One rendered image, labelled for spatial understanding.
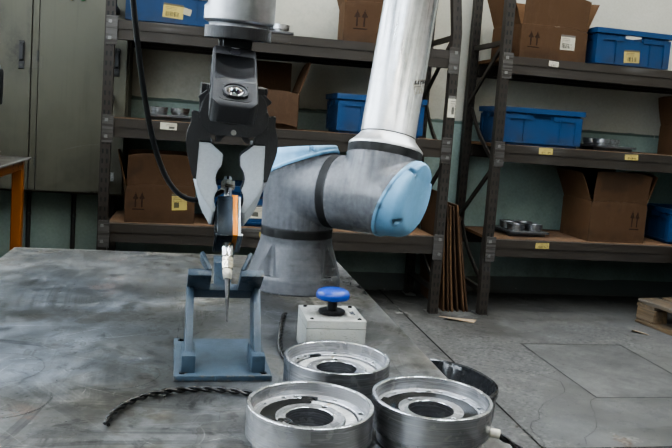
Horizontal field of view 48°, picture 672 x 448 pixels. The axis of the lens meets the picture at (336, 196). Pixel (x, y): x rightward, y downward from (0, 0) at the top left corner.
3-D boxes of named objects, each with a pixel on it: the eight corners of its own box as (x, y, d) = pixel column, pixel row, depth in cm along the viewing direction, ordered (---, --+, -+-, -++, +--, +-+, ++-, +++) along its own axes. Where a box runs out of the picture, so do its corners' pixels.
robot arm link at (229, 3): (281, -13, 77) (200, -22, 75) (278, 32, 78) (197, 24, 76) (272, -8, 84) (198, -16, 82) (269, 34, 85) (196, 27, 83)
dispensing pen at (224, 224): (214, 313, 74) (216, 166, 82) (211, 327, 78) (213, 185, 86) (236, 313, 75) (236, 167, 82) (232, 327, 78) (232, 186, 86)
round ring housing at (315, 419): (375, 484, 58) (379, 432, 57) (238, 477, 57) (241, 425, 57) (365, 427, 68) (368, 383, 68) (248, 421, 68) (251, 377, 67)
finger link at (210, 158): (211, 216, 87) (226, 137, 86) (214, 227, 81) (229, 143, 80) (184, 211, 86) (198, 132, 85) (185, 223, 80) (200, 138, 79)
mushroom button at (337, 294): (350, 334, 89) (353, 292, 88) (316, 333, 88) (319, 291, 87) (343, 324, 92) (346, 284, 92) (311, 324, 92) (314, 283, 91)
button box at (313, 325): (364, 359, 88) (367, 318, 87) (304, 358, 86) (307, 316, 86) (350, 338, 96) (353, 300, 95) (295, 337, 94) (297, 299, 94)
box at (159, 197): (208, 225, 410) (211, 156, 406) (114, 222, 397) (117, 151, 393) (200, 215, 449) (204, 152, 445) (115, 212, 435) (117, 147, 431)
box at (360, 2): (431, 49, 420) (437, -23, 416) (332, 40, 414) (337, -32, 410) (418, 54, 455) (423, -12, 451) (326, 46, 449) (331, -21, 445)
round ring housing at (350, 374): (408, 406, 74) (411, 366, 74) (317, 424, 68) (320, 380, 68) (348, 372, 83) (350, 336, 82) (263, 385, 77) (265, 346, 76)
